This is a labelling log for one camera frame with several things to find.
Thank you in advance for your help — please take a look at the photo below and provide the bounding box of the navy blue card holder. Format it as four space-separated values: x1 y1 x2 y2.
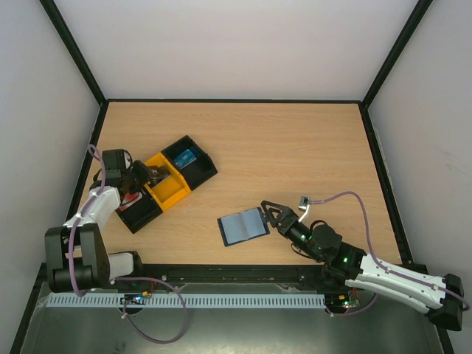
217 207 270 247

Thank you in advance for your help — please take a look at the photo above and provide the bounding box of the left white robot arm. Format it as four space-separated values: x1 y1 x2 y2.
45 145 148 297

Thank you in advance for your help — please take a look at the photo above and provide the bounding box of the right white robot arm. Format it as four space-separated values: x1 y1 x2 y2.
261 201 471 331

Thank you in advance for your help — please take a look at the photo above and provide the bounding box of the white red card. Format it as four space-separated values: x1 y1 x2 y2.
118 192 142 211

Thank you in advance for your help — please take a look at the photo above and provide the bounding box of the blue card in bin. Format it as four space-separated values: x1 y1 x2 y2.
173 147 200 170

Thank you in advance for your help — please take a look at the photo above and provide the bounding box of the black bin left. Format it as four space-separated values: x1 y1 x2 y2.
116 190 163 234

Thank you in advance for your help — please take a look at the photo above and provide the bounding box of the black bin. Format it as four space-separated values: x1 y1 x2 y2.
162 135 218 191
116 190 163 234

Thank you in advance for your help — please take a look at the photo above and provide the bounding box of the yellow bin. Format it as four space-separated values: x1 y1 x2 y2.
145 153 191 212

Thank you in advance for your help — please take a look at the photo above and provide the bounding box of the black bin right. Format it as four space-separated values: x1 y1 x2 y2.
162 135 218 191

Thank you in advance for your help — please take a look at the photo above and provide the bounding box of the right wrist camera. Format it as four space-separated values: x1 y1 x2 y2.
298 195 311 223

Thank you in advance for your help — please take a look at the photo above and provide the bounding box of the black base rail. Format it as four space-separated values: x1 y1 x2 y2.
137 264 339 293

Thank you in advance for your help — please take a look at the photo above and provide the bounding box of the light blue cable duct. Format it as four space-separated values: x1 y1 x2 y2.
42 293 325 309

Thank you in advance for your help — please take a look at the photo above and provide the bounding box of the loose purple cable loop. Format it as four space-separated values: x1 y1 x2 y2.
117 277 189 344

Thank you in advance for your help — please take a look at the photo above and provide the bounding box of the black enclosure frame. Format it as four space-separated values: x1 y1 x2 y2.
0 0 472 354

